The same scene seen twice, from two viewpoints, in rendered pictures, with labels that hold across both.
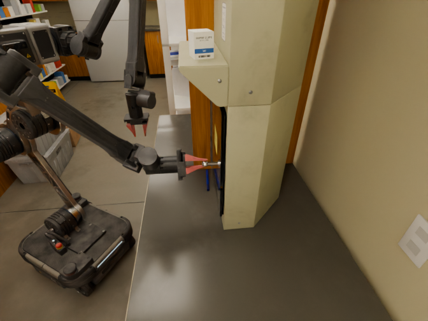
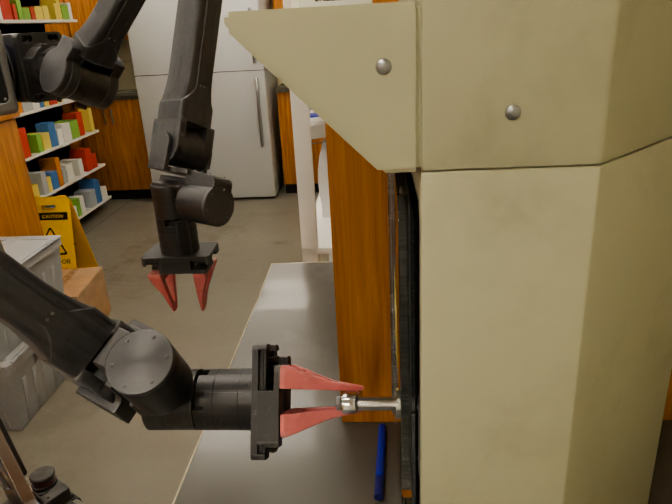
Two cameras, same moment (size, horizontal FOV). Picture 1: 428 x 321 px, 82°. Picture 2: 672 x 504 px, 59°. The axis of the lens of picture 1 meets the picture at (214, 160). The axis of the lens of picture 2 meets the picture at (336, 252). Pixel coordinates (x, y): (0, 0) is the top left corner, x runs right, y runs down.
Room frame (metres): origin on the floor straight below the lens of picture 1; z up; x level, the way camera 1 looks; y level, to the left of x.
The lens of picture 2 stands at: (0.21, -0.05, 1.50)
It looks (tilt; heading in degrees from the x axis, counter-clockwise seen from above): 21 degrees down; 11
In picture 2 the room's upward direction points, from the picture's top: 3 degrees counter-clockwise
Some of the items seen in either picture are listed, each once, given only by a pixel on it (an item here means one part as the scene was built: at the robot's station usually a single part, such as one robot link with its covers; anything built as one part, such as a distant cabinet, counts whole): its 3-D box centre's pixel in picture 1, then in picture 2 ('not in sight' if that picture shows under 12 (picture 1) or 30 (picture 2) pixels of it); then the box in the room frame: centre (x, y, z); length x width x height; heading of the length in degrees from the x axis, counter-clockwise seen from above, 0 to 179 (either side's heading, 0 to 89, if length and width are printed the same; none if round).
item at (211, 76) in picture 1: (200, 69); (339, 73); (0.73, 0.04, 1.46); 0.32 x 0.11 x 0.10; 6
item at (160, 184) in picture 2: (134, 99); (175, 199); (0.99, 0.33, 1.27); 0.07 x 0.06 x 0.07; 64
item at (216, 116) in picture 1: (216, 147); (400, 347); (0.74, -0.01, 1.19); 0.30 x 0.01 x 0.40; 6
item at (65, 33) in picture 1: (72, 41); (53, 66); (1.23, 0.65, 1.45); 0.09 x 0.08 x 0.12; 154
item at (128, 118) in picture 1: (135, 112); (178, 238); (0.99, 0.34, 1.21); 0.10 x 0.07 x 0.07; 97
